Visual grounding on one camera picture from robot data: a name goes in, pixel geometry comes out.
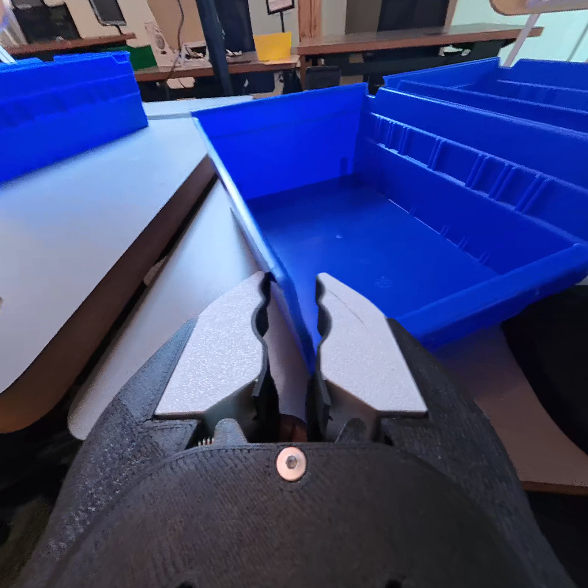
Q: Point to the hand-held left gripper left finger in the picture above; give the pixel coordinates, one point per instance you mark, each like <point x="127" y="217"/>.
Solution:
<point x="216" y="358"/>

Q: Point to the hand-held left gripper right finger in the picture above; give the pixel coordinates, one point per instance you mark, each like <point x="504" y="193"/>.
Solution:
<point x="367" y="363"/>

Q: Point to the blue plastic bin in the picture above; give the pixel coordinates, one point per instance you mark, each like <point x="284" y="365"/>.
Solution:
<point x="367" y="229"/>
<point x="69" y="115"/>
<point x="528" y="92"/>

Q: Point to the person's left hand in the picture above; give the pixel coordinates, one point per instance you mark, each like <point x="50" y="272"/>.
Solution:
<point x="291" y="428"/>

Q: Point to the wooden top office desk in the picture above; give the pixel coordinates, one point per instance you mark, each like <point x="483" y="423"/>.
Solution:
<point x="183" y="71"/>
<point x="413" y="39"/>

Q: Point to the green plastic bin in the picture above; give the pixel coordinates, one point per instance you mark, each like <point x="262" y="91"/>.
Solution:
<point x="138" y="57"/>

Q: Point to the black tripod stand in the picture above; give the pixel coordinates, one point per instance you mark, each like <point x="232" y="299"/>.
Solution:
<point x="216" y="46"/>

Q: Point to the yellow plastic bin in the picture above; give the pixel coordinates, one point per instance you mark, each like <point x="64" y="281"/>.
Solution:
<point x="273" y="46"/>

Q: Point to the wooden workshop desk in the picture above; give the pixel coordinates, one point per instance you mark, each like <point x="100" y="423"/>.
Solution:
<point x="69" y="42"/>

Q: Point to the black office chair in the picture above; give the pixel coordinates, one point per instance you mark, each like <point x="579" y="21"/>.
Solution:
<point x="413" y="13"/>

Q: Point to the black white marker sign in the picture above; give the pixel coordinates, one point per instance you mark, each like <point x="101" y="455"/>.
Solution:
<point x="280" y="5"/>

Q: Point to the instruction sign on white stand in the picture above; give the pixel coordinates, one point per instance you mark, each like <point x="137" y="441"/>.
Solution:
<point x="519" y="36"/>

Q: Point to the grey framed tablet screen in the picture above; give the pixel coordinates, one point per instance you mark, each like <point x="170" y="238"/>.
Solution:
<point x="108" y="11"/>

